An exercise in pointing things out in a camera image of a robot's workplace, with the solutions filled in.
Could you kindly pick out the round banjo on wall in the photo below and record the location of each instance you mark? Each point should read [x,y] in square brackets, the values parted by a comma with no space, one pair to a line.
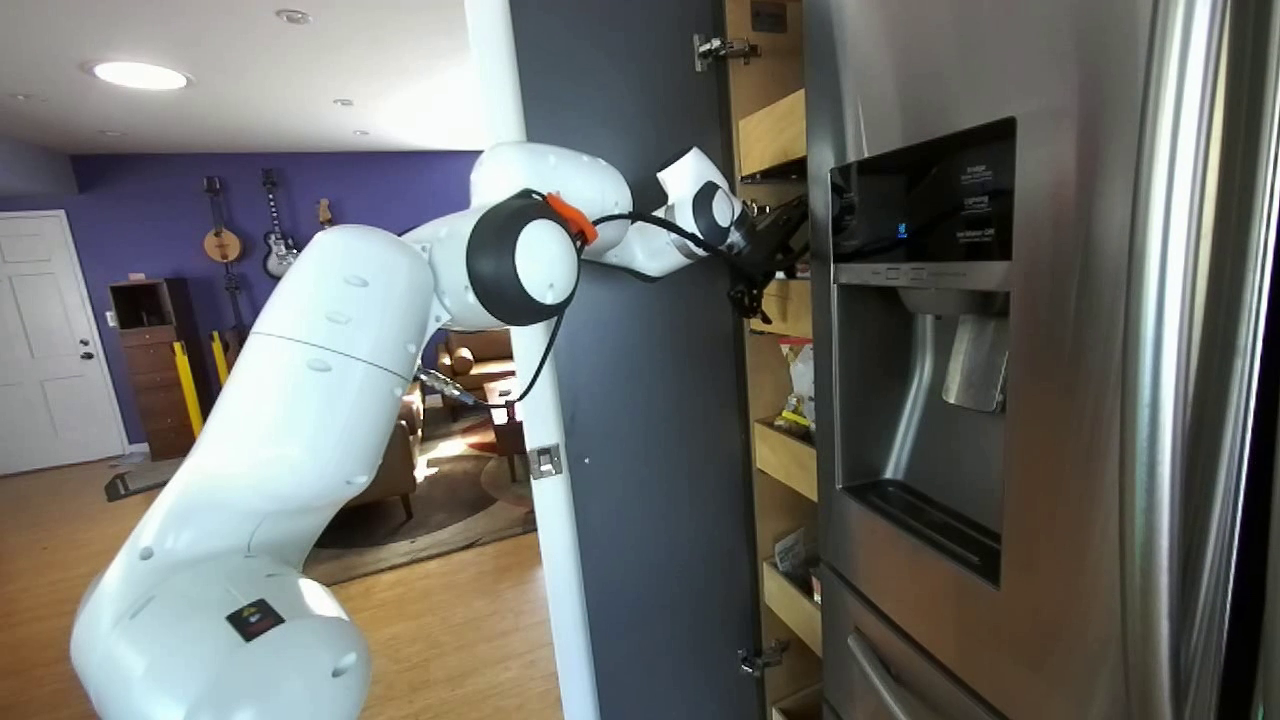
[220,245]

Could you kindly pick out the grey electric guitar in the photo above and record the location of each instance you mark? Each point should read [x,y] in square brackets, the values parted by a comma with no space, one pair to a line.
[276,250]

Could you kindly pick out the wooden pantry drawer with groceries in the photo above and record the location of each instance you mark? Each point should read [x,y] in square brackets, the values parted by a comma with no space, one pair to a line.
[793,309]

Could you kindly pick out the stainless steel refrigerator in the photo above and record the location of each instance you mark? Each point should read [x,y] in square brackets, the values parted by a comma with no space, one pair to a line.
[1065,403]

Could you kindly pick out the wooden side cabinet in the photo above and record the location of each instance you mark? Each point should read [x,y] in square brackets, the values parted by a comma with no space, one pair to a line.
[152,386]

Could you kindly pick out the fridge water ice dispenser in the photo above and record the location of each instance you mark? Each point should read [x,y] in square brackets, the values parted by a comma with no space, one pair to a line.
[921,347]

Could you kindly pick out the brown round rug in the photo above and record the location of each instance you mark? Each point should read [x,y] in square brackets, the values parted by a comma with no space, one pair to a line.
[443,524]

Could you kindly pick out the brown acoustic guitar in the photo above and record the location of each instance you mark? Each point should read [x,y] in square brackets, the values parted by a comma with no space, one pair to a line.
[327,214]

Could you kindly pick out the large ceiling lamp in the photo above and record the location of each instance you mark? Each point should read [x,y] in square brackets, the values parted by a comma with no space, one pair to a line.
[142,76]

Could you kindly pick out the metal door latch plate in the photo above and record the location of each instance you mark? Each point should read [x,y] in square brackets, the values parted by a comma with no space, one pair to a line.
[545,460]

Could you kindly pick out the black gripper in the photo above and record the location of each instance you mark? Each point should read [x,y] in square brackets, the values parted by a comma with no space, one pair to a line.
[769,243]

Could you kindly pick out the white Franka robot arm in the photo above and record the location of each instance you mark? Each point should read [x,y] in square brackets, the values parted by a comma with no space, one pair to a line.
[304,425]

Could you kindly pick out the tall pantry cabinet door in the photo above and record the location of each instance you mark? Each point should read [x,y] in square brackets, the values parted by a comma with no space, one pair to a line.
[652,533]

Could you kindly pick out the white room door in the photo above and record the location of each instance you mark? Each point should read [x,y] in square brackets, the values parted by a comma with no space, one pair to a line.
[47,347]

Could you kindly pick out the white snack bag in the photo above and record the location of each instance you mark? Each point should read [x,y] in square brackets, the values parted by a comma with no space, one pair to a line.
[801,386]

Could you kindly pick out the shallow wooden pantry drawer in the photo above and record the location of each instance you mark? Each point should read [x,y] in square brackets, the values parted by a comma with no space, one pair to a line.
[772,135]

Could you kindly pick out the yellow post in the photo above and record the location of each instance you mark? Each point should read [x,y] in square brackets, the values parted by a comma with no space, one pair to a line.
[185,390]
[216,362]

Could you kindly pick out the metal door hinge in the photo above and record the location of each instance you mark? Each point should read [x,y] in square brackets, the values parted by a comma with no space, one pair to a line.
[762,656]
[723,51]

